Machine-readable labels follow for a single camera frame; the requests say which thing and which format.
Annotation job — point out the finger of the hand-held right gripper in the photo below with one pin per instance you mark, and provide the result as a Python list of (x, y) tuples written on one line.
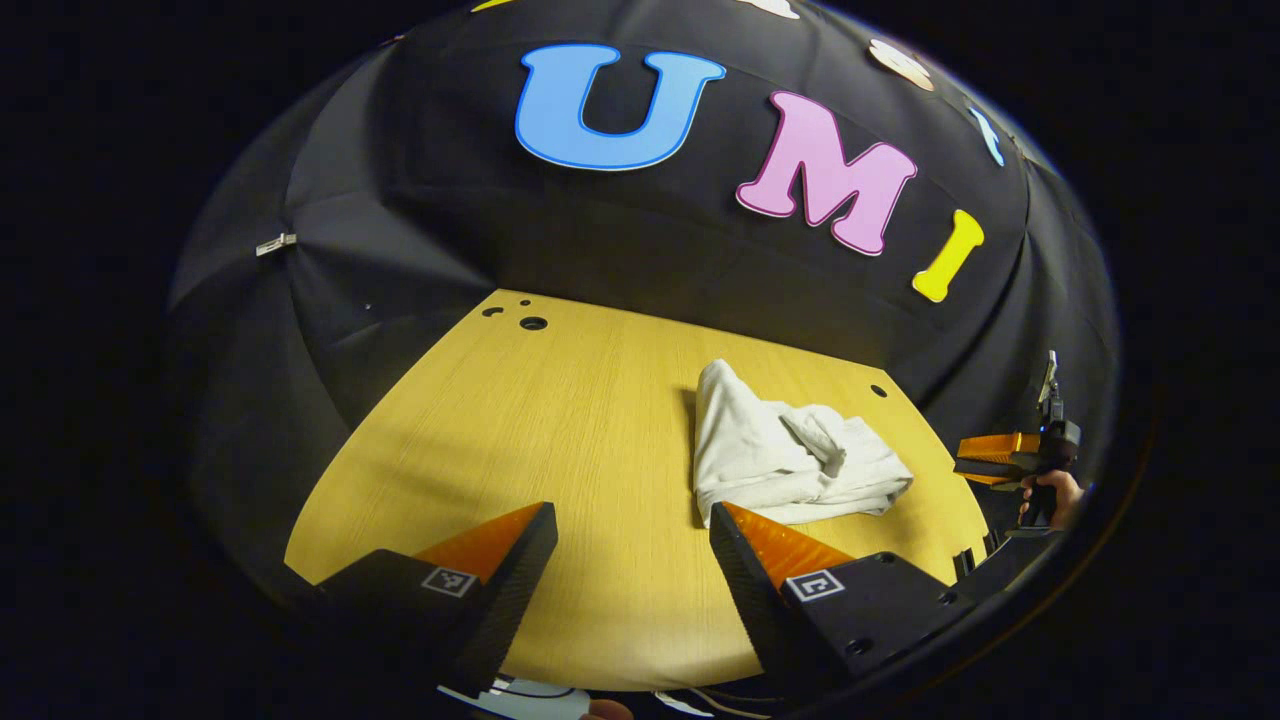
[(995, 474), (1000, 446)]

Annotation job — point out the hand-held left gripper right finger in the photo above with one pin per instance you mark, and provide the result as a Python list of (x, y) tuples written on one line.
[(755, 600)]

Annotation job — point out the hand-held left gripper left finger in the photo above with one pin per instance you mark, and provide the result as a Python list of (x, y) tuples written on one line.
[(510, 600)]

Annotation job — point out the white jeans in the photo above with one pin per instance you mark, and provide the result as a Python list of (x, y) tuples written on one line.
[(760, 450)]

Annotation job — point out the white flat object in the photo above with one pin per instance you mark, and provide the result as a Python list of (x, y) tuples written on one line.
[(520, 698)]

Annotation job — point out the black backdrop cloth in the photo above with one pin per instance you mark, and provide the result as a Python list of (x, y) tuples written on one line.
[(420, 230)]

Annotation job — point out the white clip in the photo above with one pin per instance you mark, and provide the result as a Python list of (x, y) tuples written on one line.
[(275, 243)]

